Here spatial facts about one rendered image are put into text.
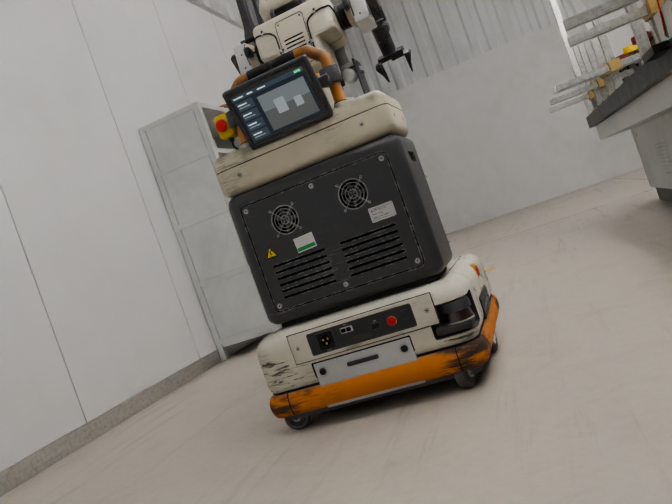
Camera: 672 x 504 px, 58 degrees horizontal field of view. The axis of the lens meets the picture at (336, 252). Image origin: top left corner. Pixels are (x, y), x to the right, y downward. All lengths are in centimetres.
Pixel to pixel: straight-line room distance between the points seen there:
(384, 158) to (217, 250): 234
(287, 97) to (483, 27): 843
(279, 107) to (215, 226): 222
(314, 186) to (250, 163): 20
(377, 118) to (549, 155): 817
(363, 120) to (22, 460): 188
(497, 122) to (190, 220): 664
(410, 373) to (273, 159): 69
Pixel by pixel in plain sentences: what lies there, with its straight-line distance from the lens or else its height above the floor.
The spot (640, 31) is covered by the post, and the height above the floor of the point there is 82.
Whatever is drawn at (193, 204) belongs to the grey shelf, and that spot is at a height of 98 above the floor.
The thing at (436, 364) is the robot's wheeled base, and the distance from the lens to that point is 159.
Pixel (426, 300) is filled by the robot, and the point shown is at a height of 25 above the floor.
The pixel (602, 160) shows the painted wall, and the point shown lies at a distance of 979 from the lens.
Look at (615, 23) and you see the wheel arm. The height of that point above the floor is 83.
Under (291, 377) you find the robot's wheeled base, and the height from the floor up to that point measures 16.
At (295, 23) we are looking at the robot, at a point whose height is 118.
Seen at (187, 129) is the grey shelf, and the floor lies 142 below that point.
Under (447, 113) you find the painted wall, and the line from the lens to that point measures 985.
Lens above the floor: 47
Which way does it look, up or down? 1 degrees down
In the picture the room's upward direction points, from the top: 20 degrees counter-clockwise
